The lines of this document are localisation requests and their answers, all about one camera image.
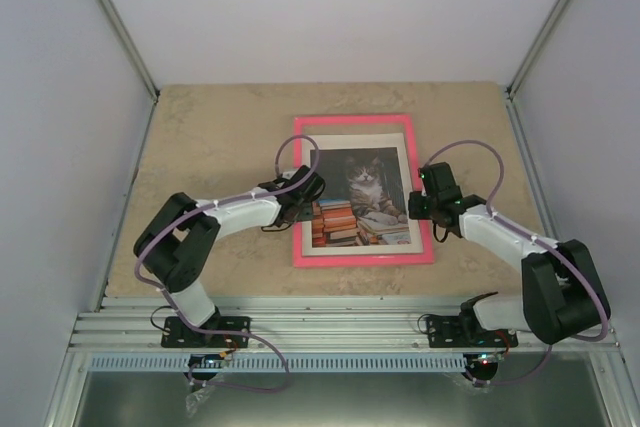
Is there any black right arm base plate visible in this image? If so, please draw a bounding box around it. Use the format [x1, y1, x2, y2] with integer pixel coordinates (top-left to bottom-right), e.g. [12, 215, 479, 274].
[417, 314, 519, 349]

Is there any aluminium side rail right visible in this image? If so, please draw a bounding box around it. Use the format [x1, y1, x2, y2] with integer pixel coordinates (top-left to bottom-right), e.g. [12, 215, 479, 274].
[503, 89, 567, 240]

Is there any metal sheet front panel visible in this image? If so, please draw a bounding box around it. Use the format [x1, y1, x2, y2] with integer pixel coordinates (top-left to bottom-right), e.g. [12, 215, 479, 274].
[46, 352, 639, 426]

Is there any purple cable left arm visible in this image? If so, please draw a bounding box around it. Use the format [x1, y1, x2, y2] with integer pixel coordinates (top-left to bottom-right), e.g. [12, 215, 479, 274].
[135, 134, 292, 393]

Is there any aluminium corner post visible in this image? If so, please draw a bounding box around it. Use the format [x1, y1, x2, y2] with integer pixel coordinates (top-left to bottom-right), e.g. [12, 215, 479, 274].
[95, 0, 160, 103]
[505, 0, 574, 101]

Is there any aluminium corner post left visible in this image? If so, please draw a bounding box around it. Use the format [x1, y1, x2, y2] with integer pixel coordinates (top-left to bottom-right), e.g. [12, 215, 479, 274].
[95, 0, 160, 103]

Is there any aluminium corner post right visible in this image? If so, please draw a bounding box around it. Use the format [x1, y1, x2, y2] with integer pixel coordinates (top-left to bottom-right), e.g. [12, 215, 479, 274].
[505, 0, 574, 101]

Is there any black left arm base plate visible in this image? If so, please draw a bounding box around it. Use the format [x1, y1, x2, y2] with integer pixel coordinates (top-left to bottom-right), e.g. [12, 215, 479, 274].
[159, 315, 251, 349]

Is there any grey slotted cable duct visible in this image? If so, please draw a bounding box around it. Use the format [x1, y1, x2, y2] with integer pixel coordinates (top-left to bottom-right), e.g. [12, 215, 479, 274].
[87, 352, 506, 373]

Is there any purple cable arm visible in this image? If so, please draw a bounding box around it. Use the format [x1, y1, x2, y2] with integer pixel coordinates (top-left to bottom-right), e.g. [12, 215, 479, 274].
[422, 139, 611, 388]
[135, 134, 292, 393]

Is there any pink picture frame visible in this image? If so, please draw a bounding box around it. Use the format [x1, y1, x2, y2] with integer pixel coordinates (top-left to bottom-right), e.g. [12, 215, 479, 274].
[291, 113, 435, 269]

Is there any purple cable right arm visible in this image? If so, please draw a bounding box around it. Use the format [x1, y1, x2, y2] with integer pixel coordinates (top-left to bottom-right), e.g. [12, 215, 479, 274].
[422, 139, 611, 388]

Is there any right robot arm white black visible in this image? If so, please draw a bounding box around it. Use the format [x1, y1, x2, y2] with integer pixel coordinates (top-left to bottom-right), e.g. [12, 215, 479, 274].
[408, 162, 611, 346]

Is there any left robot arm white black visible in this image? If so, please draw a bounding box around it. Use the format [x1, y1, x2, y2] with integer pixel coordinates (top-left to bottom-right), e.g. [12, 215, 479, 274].
[133, 165, 326, 346]

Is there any aluminium rail front beam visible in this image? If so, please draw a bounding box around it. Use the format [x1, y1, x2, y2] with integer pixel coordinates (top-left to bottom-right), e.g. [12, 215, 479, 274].
[68, 296, 621, 354]

